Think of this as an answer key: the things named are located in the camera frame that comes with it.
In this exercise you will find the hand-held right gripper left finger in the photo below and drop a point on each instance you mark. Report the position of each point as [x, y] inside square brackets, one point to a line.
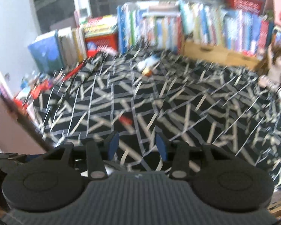
[112, 145]

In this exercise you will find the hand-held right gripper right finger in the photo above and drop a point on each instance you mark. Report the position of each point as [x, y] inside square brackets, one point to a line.
[161, 146]

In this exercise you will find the red wrapper scrap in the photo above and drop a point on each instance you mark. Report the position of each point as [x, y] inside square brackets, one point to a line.
[125, 120]

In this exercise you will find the row of large flat books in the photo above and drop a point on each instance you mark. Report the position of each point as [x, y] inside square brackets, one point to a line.
[71, 45]

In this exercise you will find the row of blue-spined books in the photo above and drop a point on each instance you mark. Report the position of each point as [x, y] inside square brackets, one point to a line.
[152, 28]

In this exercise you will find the stack of green-spined books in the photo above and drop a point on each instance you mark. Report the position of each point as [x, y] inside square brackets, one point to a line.
[99, 24]

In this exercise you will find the row of pastel-spined books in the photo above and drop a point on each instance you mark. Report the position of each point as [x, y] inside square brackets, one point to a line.
[227, 28]

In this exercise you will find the brown cabinet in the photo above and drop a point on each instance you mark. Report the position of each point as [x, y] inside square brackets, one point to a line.
[9, 131]

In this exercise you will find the black white patterned cloth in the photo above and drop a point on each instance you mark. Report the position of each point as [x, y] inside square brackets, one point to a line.
[178, 103]

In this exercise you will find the apple piece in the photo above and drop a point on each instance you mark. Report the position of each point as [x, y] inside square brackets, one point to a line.
[147, 72]

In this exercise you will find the red printed packet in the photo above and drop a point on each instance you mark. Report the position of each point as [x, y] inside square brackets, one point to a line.
[41, 89]

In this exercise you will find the red long stick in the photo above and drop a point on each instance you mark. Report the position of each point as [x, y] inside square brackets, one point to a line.
[72, 73]

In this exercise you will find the white blue bottle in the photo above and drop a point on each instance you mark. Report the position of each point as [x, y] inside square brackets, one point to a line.
[150, 62]

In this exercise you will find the blue red cap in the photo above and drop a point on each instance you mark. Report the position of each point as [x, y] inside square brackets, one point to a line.
[93, 48]

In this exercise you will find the red plastic crate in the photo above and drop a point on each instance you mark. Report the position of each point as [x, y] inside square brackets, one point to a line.
[101, 41]
[244, 0]

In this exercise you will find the wooden drawer shelf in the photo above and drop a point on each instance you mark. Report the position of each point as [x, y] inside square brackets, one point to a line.
[220, 54]

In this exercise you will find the large blue picture book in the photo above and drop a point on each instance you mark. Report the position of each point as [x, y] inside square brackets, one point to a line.
[46, 54]

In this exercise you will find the brown-haired doll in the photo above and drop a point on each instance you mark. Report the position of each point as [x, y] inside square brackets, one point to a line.
[275, 68]

